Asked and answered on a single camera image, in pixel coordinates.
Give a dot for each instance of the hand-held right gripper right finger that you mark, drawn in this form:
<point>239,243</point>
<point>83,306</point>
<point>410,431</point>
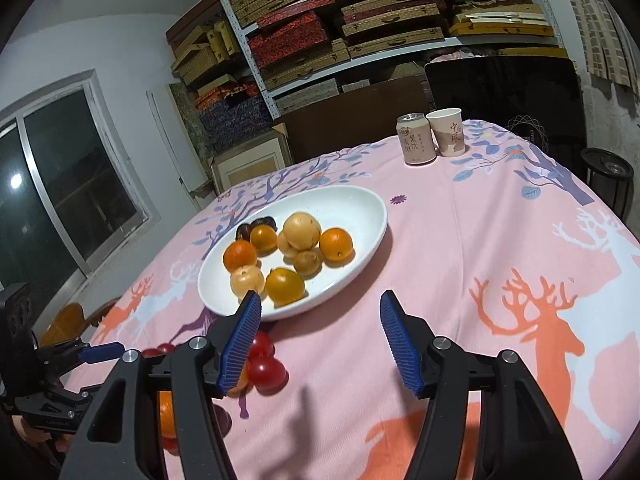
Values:
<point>400,345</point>

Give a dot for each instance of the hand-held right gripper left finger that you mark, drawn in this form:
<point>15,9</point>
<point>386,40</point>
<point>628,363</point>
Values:
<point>242,345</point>

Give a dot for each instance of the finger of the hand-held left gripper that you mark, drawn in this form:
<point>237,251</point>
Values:
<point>60,402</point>
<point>105,352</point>

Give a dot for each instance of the cherry tomato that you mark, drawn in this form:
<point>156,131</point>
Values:
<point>267,372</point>
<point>162,350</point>
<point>262,345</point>
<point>172,444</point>

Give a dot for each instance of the orange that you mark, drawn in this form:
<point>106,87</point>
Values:
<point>167,412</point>
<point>336,245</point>
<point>241,381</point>
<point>240,256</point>

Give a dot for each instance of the pale yellow round fruit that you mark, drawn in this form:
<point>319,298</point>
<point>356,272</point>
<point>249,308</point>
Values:
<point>282,246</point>
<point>301,230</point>
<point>247,280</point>

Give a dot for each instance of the small brownish yellow fruit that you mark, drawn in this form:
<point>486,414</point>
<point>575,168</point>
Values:
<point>307,261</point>

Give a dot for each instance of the dark brown round fruit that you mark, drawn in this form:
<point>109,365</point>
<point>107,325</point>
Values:
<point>264,221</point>
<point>244,231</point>

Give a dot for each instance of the white oval plate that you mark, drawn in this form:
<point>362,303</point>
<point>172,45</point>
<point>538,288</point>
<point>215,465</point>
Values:
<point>345,210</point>

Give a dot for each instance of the carved wooden chair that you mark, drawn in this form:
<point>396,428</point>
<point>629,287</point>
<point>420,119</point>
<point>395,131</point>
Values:
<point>65,322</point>

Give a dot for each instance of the white framed window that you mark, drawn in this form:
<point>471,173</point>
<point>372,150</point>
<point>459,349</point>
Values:
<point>75,170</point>

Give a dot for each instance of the framed cardboard box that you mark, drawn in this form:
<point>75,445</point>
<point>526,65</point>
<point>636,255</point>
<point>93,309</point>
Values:
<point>250,165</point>

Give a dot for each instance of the pale drink can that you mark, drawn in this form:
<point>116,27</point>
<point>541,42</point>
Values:
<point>416,142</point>

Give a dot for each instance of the printed paper cup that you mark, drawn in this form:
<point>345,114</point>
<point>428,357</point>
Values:
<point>447,135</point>

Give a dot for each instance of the white leaning board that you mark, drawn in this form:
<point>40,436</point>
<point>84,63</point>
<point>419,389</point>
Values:
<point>170,135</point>

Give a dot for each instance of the pile of patterned boxes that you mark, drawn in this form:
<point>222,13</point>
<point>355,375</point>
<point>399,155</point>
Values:
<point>235,120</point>

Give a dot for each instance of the grey marble slab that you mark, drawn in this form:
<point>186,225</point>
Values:
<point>192,120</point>

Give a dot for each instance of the dark brown board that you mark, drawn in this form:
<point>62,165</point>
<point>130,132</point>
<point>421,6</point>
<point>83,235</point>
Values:
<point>350,115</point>

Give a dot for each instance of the black chair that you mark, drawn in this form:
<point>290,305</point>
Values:
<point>500,90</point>

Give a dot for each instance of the black round stool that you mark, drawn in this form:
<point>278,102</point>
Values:
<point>607,165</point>

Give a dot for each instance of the stack of woven boxes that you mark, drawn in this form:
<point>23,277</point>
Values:
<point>390,35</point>

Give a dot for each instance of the white metal shelf rack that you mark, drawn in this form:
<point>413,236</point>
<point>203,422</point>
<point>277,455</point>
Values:
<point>235,20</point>

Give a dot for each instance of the hanging bamboo mat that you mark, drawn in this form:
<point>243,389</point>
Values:
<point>605,25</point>

